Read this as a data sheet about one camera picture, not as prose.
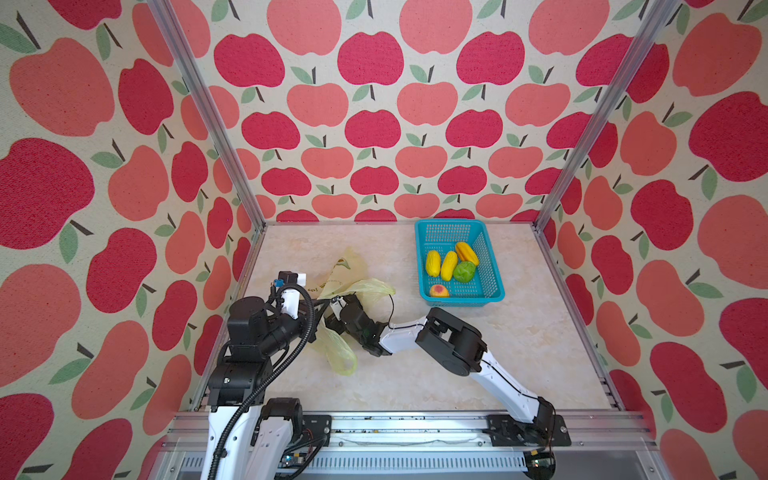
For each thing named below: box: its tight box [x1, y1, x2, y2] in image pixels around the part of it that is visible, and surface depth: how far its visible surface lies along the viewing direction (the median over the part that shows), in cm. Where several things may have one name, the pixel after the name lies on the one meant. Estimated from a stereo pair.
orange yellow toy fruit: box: [456, 242, 479, 266], surface depth 109 cm
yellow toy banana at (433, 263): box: [426, 250, 441, 278], surface depth 106 cm
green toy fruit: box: [453, 261, 476, 283], surface depth 102 cm
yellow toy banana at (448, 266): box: [441, 251, 458, 282], surface depth 106 cm
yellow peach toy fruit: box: [430, 284, 450, 298], surface depth 97 cm
